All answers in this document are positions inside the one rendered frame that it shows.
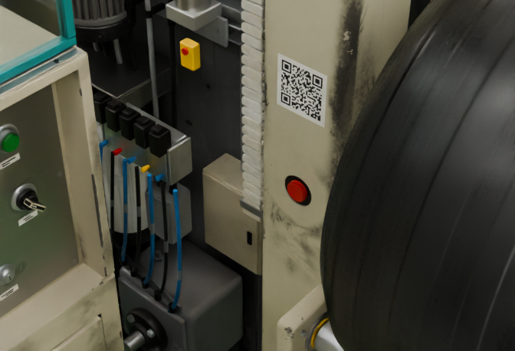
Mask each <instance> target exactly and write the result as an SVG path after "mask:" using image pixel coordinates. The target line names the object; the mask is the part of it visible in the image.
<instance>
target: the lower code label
mask: <svg viewBox="0 0 515 351"><path fill-rule="evenodd" d="M326 85H327V76H326V75H325V74H321V73H320V72H318V71H315V70H314V69H312V68H309V67H307V66H305V65H303V64H301V63H299V62H296V61H294V60H292V59H290V58H288V57H286V56H283V55H282V54H279V53H278V59H277V104H279V105H280V106H282V107H284V108H286V109H288V110H290V111H292V112H294V113H296V114H298V115H300V116H302V117H304V118H306V119H308V120H310V121H312V122H314V123H316V124H318V125H320V126H322V127H324V123H325V109H326Z"/></svg>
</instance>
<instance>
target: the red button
mask: <svg viewBox="0 0 515 351"><path fill-rule="evenodd" d="M287 191H288V193H289V195H290V197H291V198H292V199H293V200H295V201H297V202H303V201H304V200H305V199H306V198H307V190H306V188H305V187H304V185H303V184H302V183H301V182H299V181H297V180H293V181H291V182H290V183H288V185H287Z"/></svg>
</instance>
